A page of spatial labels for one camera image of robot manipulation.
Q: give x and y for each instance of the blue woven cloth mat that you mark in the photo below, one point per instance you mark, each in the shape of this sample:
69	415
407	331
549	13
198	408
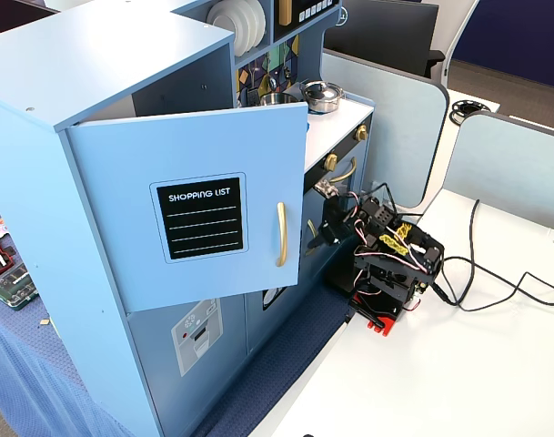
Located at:
31	373

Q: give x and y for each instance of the steel hanging utensil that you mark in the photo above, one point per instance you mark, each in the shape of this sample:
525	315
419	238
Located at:
273	82

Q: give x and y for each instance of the steel saucepan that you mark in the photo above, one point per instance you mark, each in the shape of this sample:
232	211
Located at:
274	98

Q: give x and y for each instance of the steel pot lid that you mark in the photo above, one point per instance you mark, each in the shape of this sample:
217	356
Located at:
321	90

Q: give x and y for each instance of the blue oven door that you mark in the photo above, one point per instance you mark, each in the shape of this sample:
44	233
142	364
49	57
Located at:
361	164

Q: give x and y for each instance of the light blue toy kitchen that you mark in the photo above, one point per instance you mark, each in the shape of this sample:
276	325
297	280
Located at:
53	136

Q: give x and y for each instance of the white plastic plate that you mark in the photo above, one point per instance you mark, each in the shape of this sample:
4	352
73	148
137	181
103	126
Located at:
223	19
245	27
259	27

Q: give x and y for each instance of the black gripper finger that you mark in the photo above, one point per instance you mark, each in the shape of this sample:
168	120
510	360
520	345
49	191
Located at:
315	242
326	225

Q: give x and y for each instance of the black office chair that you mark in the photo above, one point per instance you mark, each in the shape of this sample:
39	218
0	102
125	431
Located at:
381	32

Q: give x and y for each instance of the red table clamp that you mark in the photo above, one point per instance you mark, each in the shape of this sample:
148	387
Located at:
379	321

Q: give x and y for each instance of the blue door with shopping list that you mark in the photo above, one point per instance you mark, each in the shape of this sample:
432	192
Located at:
190	150

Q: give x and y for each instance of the dark brown furniture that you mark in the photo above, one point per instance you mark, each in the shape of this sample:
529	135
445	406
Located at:
13	13

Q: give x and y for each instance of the steel pot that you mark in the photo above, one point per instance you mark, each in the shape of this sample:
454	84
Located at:
324	105

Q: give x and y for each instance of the white curved frame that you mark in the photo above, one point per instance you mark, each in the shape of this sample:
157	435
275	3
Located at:
460	32

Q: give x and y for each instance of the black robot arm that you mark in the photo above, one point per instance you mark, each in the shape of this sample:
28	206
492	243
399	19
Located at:
385	273

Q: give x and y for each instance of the blue door with dispenser sticker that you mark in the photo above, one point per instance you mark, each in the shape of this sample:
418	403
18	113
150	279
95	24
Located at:
190	364

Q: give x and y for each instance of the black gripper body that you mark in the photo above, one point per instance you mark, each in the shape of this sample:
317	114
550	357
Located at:
329	226

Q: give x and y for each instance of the gold stove knob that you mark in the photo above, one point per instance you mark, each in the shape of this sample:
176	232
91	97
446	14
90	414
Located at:
331	160
361	132

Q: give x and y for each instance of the black filament spool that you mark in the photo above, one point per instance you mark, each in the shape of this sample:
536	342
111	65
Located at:
468	109

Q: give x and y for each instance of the light blue desk partition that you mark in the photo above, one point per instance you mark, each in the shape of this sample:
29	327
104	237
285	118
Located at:
395	136
508	164

